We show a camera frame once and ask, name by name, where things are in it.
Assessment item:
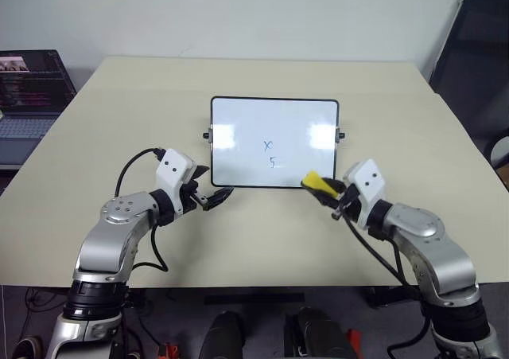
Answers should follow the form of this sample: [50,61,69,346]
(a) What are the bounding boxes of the white round object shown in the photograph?
[489,135,509,170]

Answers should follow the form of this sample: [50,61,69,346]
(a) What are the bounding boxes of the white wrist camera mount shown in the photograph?
[342,158,387,231]
[154,148,197,209]

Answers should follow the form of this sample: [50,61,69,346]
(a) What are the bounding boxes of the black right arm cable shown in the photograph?
[343,213,423,296]

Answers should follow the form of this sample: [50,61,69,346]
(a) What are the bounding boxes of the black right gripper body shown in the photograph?
[330,182,362,220]

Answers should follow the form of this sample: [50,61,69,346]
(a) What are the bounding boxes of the black cabinet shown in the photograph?
[428,0,509,153]

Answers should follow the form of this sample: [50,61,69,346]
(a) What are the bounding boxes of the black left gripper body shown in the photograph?
[173,178,208,217]

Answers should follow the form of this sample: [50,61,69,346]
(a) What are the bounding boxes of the yellow whiteboard eraser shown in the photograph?
[300,170,344,201]

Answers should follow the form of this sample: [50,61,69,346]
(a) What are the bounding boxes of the brown round object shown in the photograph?
[11,334,43,359]

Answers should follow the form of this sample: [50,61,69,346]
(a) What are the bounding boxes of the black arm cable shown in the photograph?
[114,146,170,273]
[343,213,423,296]

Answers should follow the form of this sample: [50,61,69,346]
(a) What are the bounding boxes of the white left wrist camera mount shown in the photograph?
[154,148,197,209]

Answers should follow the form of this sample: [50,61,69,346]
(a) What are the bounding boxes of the dark rounded shape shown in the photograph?
[197,310,246,359]
[283,306,359,359]

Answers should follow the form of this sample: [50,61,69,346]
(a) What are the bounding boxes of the black floor cable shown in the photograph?
[22,286,55,309]

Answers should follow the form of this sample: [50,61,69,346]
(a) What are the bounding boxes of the small black-framed whiteboard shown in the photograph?
[202,96,345,189]

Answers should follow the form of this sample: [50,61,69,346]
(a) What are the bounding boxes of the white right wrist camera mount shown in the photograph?
[342,158,387,231]

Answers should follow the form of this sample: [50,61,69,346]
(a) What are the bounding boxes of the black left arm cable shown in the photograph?
[114,146,170,273]

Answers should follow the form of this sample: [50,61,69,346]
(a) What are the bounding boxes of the open grey laptop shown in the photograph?
[0,49,78,166]

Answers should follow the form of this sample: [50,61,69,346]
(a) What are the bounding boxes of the small orange object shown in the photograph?
[346,328,365,359]
[156,341,181,359]

